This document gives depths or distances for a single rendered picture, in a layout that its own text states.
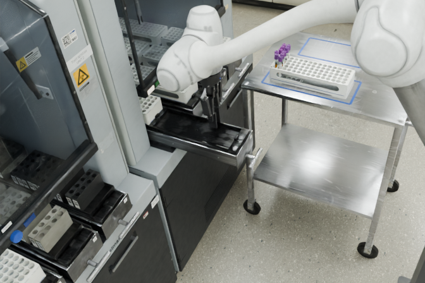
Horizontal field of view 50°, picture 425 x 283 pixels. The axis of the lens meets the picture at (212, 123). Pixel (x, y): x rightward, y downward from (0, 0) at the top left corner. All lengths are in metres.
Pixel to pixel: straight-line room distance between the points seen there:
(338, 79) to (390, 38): 0.81
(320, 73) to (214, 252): 1.00
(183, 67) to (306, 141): 1.21
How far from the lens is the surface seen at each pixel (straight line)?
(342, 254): 2.23
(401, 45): 0.90
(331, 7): 1.15
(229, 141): 1.53
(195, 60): 1.19
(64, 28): 1.19
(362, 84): 1.77
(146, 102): 1.65
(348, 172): 2.16
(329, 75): 1.69
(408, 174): 2.61
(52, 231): 1.34
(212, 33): 1.31
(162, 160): 1.60
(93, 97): 1.32
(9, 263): 1.34
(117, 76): 1.39
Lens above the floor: 1.87
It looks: 42 degrees down
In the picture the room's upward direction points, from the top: 7 degrees counter-clockwise
